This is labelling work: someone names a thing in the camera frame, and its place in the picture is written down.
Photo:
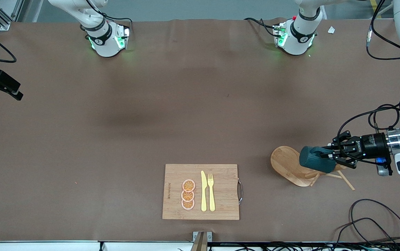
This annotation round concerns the white table edge rail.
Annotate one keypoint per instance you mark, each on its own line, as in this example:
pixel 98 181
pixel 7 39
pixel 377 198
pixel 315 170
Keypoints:
pixel 46 246

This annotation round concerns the yellow plastic fork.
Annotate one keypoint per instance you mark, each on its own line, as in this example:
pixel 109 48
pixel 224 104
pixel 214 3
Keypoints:
pixel 211 195

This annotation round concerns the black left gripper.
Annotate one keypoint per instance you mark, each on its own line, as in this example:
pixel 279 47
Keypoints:
pixel 372 145

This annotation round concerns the dark green cup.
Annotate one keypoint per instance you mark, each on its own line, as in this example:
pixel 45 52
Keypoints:
pixel 313 158

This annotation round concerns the wooden cutting board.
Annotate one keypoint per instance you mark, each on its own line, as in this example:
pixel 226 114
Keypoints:
pixel 221 191

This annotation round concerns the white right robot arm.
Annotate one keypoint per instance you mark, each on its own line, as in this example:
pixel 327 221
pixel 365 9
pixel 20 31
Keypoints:
pixel 106 43

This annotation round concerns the metal bracket with post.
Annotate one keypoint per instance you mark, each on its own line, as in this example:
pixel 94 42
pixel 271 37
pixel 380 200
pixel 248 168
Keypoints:
pixel 200 240

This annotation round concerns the orange slice toy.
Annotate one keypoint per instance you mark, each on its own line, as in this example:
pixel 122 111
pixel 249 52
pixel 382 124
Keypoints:
pixel 187 205
pixel 187 196
pixel 188 185

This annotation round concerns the wooden cup rack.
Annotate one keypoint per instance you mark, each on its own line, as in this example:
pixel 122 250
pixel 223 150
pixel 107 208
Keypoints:
pixel 285 162

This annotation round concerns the yellow plastic knife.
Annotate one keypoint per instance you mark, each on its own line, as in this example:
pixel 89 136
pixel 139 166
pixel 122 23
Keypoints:
pixel 204 191

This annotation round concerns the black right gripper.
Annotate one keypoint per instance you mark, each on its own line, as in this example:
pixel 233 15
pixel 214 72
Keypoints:
pixel 0 81

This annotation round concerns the white paper scrap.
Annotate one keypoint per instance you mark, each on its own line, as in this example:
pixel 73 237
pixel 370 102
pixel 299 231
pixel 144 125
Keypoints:
pixel 331 30

